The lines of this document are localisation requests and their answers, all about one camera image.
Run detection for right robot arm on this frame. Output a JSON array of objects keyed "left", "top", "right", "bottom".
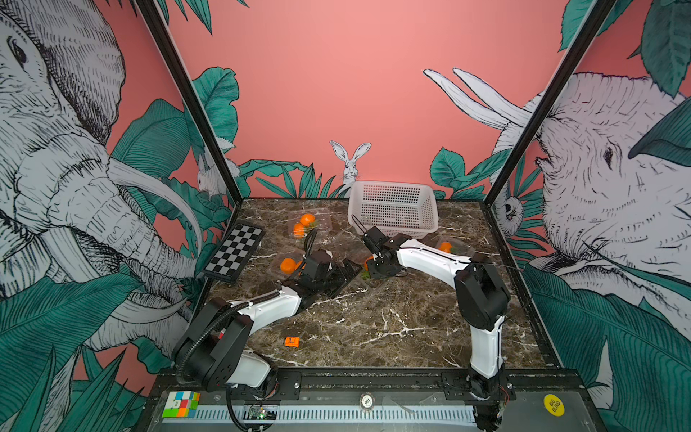
[{"left": 361, "top": 227, "right": 510, "bottom": 380}]

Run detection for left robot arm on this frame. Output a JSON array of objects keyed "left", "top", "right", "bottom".
[{"left": 173, "top": 249, "right": 363, "bottom": 395}]

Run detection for left orange centre container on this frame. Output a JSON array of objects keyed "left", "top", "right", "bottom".
[{"left": 280, "top": 258, "right": 298, "bottom": 275}]

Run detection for orange in container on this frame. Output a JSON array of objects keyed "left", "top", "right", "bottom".
[
  {"left": 293, "top": 223, "right": 306, "bottom": 239},
  {"left": 300, "top": 213, "right": 316, "bottom": 227},
  {"left": 439, "top": 242, "right": 453, "bottom": 253}
]

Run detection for white plastic basket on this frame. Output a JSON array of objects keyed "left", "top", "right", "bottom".
[{"left": 348, "top": 181, "right": 439, "bottom": 239}]

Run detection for orange in right container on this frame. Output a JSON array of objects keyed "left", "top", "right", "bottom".
[{"left": 439, "top": 242, "right": 453, "bottom": 253}]

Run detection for small orange block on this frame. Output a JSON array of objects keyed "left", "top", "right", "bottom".
[{"left": 284, "top": 337, "right": 301, "bottom": 347}]

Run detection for black white checkerboard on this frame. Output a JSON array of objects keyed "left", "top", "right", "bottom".
[{"left": 203, "top": 222, "right": 265, "bottom": 284}]

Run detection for round silver knob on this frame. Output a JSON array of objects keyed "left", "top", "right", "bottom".
[{"left": 359, "top": 392, "right": 375, "bottom": 411}]

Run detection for small circuit board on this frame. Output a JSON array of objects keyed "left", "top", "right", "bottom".
[{"left": 246, "top": 405, "right": 278, "bottom": 423}]

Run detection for yellow round sticker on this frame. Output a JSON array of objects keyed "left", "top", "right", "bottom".
[{"left": 543, "top": 394, "right": 565, "bottom": 418}]

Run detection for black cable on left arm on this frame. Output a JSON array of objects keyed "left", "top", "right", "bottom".
[{"left": 175, "top": 291, "right": 282, "bottom": 384}]

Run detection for colourful cube on rail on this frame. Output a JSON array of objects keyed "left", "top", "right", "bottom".
[{"left": 162, "top": 391, "right": 201, "bottom": 419}]

